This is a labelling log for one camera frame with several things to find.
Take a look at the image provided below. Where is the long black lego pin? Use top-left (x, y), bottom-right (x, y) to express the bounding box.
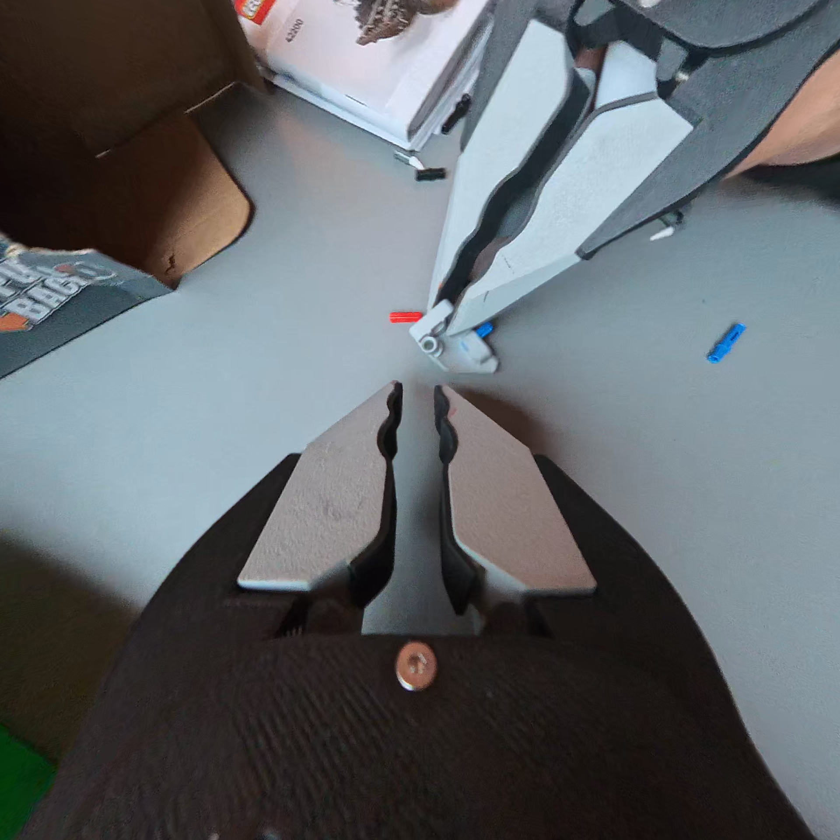
top-left (440, 93), bottom-right (473, 136)

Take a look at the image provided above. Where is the printed cardboard lego box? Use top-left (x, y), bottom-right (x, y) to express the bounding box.
top-left (0, 0), bottom-right (266, 382)

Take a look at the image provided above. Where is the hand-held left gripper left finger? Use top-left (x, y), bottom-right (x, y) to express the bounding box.
top-left (236, 379), bottom-right (404, 608)

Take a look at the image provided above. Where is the grey lego panel subassembly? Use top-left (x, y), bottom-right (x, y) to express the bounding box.
top-left (409, 301), bottom-right (501, 376)

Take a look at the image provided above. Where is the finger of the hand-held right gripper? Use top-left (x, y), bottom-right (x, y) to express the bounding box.
top-left (449, 41), bottom-right (702, 337)
top-left (428, 18), bottom-right (598, 316)

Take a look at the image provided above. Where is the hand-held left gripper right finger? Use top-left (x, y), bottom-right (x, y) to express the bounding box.
top-left (433, 385), bottom-right (598, 616)

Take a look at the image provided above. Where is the blue lego pin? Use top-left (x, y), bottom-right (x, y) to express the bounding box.
top-left (706, 322), bottom-right (748, 364)

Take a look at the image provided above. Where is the green plastic bin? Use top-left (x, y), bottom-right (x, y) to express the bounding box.
top-left (0, 722), bottom-right (59, 840)

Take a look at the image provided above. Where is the person's right hand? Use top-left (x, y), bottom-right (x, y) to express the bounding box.
top-left (725, 62), bottom-right (840, 181)

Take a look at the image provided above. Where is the white instruction booklet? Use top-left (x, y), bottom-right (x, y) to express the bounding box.
top-left (235, 0), bottom-right (494, 153)

